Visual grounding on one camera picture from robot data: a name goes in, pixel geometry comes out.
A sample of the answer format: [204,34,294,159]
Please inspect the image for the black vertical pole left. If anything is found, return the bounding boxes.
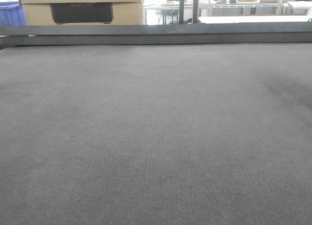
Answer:
[178,0,184,24]

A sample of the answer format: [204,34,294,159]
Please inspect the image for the blue crate behind table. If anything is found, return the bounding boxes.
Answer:
[0,1,27,26]

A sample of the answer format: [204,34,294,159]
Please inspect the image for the black vertical pole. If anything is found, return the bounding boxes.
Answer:
[192,0,199,23]
[178,0,184,24]

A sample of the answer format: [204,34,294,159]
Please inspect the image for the lower cardboard box black label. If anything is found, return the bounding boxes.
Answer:
[21,2,144,26]

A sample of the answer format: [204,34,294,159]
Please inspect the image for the dark grey table mat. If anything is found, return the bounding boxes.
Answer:
[0,43,312,225]

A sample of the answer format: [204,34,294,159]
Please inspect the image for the black vertical pole right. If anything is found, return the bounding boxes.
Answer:
[192,0,199,23]

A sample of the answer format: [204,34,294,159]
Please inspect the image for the white background workbench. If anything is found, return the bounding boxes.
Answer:
[199,15,312,24]

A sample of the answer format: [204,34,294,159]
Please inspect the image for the dark grey table edge rail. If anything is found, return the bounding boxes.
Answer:
[0,21,312,49]

